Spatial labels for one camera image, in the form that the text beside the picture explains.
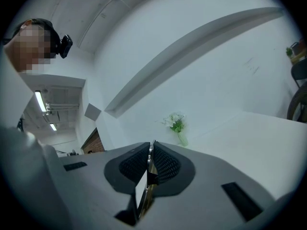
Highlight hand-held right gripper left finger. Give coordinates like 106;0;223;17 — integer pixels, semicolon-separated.
57;142;151;230

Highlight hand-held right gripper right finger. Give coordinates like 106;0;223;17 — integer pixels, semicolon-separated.
141;140;276;230

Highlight pale green vase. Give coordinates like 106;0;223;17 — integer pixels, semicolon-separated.
177;131;189;147

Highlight white table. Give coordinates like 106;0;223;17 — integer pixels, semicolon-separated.
104;111;307;201

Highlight white artificial flower bouquet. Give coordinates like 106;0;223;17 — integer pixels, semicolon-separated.
155;113;187;133

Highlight dark wicker chair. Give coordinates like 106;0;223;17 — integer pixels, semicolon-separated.
286;80;307;124

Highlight black folding chair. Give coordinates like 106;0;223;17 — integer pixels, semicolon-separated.
291;57;307;88

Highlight wooden side table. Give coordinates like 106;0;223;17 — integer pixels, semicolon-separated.
290;50;307;64

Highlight person's head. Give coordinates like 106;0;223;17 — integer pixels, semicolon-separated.
3;18;60;74

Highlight black head-mounted camera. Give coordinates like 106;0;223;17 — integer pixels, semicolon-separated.
59;34;73;59

